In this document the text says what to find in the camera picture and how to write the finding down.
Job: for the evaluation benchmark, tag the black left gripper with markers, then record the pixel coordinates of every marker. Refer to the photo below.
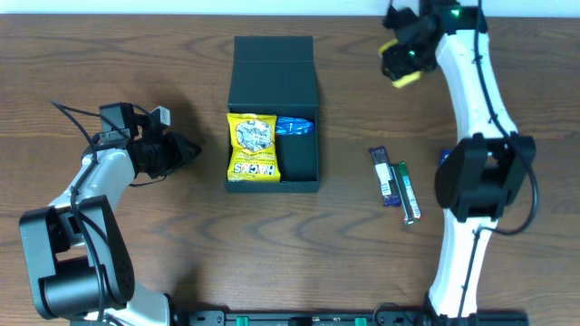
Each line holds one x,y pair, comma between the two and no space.
171,151

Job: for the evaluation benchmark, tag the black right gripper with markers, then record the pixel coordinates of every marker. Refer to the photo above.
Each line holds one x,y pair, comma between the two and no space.
403,63

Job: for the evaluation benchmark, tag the yellow gum container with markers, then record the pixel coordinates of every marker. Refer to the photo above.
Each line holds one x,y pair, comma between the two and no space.
399,63

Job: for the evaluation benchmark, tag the yellow Hacks candy bag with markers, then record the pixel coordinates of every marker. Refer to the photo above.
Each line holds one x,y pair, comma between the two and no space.
253,142

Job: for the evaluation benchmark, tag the black gift box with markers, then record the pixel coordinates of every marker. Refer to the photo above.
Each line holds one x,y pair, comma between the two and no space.
275,75

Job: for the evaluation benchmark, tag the blue snack bar wrapper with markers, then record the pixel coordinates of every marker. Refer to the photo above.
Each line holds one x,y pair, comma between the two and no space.
290,126

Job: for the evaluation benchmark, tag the blue Eclipse gum pack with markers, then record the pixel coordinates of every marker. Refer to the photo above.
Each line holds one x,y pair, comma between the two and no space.
444,155

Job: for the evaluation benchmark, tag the dark blue gum stick pack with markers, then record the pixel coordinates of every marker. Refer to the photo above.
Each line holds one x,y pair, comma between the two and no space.
383,169

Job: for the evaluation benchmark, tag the green gum stick pack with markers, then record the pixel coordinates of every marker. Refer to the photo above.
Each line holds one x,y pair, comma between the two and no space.
409,201

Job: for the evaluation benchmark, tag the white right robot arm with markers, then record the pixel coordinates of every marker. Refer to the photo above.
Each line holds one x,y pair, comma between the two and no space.
486,184

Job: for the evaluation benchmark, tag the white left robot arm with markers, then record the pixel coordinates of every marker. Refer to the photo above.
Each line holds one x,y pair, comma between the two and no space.
78,264

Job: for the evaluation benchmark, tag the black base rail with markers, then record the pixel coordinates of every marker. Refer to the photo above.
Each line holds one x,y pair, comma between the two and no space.
353,319

